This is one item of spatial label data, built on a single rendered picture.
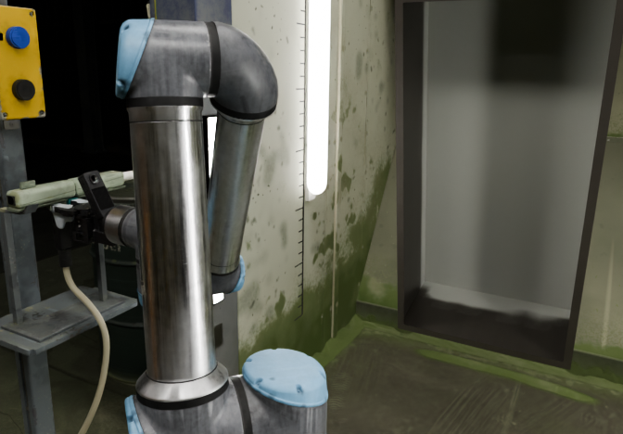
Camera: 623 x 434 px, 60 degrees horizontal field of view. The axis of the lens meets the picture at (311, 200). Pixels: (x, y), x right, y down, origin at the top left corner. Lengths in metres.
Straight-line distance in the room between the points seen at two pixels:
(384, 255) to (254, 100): 2.29
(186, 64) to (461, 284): 1.77
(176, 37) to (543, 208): 1.61
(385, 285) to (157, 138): 2.35
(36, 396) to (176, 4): 1.19
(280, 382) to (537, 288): 1.54
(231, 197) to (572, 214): 1.42
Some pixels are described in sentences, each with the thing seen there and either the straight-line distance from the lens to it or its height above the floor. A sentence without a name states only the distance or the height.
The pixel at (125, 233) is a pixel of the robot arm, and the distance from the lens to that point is 1.24.
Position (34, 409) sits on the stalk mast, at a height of 0.49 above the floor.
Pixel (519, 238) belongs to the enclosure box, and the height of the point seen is 0.80.
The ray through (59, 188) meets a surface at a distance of 1.41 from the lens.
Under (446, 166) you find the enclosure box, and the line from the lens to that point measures 2.15.
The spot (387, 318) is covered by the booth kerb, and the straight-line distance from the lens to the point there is 3.04.
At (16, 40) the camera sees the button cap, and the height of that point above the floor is 1.47.
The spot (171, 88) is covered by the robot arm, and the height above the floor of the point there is 1.39.
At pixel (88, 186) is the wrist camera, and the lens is 1.32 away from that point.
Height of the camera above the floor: 1.42
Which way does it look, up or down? 14 degrees down
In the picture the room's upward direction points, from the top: 1 degrees clockwise
